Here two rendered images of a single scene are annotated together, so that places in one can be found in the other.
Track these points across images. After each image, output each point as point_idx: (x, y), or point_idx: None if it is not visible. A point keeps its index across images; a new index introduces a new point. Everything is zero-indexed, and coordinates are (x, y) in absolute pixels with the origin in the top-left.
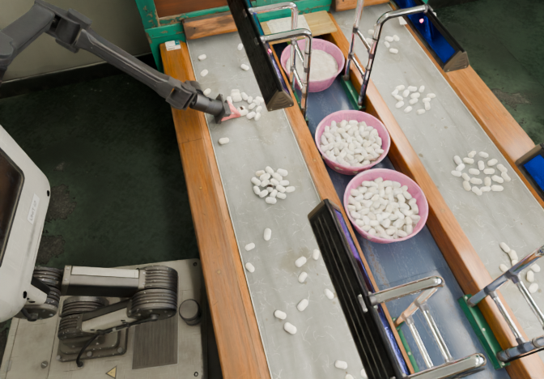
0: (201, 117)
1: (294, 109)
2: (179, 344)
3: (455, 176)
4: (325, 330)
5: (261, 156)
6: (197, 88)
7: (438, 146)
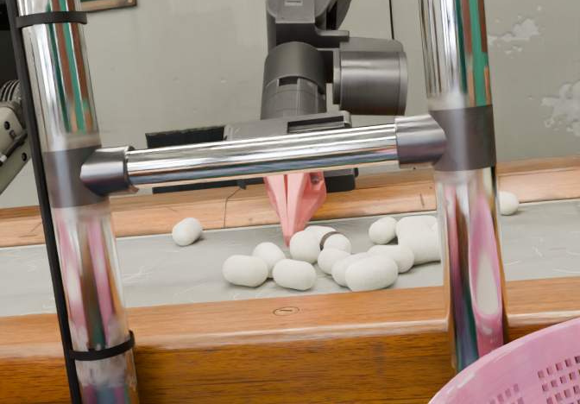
0: (341, 203)
1: (139, 324)
2: None
3: None
4: None
5: (15, 289)
6: (343, 53)
7: None
